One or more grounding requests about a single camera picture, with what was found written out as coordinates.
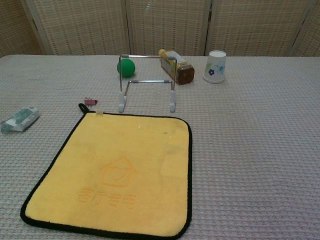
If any yellow towel with black trim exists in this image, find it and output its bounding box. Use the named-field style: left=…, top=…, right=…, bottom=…
left=19, top=102, right=194, bottom=240

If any amber drink bottle yellow cap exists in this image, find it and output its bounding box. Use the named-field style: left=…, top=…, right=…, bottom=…
left=157, top=48, right=196, bottom=86

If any green ball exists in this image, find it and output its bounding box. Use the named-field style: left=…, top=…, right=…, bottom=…
left=116, top=59, right=136, bottom=78

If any pink binder clip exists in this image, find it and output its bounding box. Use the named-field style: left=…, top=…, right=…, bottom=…
left=83, top=96, right=99, bottom=106

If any white floral paper cup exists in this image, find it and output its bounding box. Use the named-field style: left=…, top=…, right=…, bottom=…
left=202, top=49, right=227, bottom=84

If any white woven tablecloth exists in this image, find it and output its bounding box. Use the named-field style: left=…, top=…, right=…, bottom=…
left=0, top=54, right=320, bottom=240

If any woven folding screen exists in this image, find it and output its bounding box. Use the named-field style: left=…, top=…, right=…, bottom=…
left=0, top=0, right=320, bottom=58

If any green tissue packet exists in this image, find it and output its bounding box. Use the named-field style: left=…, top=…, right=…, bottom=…
left=0, top=107, right=41, bottom=134

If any metal wire rack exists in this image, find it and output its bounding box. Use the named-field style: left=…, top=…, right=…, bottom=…
left=117, top=53, right=180, bottom=114

